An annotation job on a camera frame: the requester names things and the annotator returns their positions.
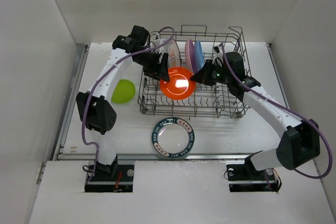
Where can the pink plate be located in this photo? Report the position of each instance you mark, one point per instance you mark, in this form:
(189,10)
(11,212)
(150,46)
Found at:
(190,56)

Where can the blue plate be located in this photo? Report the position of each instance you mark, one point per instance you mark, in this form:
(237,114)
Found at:
(199,58)

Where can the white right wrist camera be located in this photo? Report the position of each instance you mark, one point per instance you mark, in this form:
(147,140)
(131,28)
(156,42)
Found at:
(218,55)

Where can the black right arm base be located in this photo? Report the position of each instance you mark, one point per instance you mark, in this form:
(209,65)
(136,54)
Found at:
(241,181)

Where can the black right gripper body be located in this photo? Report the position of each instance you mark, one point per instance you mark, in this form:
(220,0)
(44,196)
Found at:
(219,75)

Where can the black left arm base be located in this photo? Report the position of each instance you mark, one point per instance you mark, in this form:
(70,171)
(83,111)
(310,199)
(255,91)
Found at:
(115,178)

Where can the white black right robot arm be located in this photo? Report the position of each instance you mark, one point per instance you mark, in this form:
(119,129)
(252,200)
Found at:
(299,141)

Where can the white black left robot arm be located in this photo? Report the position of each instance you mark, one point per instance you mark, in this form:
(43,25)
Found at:
(94,106)

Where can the lime green plate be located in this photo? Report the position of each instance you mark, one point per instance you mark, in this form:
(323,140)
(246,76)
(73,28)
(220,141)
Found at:
(124,92)

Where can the white plate teal rim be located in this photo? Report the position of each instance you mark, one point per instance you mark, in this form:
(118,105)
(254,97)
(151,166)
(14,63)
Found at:
(173,137)

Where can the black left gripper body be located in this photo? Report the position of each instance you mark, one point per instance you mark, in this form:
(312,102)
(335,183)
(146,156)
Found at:
(149,61)

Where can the white plate orange sunburst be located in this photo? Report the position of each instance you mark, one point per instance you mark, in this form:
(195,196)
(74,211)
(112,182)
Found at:
(174,54)

